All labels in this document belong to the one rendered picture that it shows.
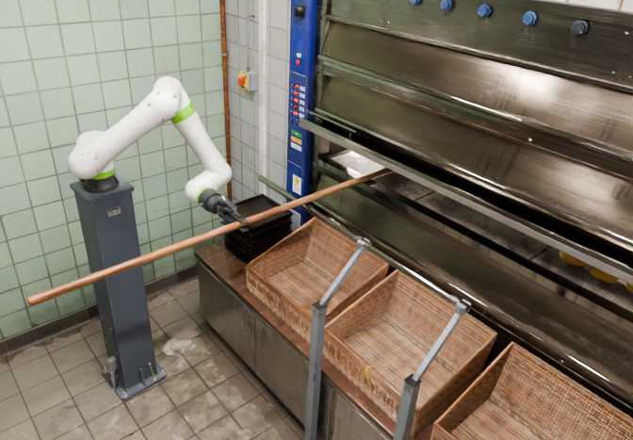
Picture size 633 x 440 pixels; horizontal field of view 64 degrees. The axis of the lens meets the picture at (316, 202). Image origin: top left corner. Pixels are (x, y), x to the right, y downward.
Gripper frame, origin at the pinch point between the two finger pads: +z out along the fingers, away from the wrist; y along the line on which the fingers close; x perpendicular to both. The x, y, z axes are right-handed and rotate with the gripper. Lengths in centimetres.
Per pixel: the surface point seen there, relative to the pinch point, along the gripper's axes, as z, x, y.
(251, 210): -55, -43, 35
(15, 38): -124, 40, -54
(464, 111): 49, -70, -49
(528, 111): 74, -68, -56
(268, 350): -2, -16, 82
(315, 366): 39, -10, 56
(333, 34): -28, -72, -63
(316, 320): 38.1, -10.1, 30.4
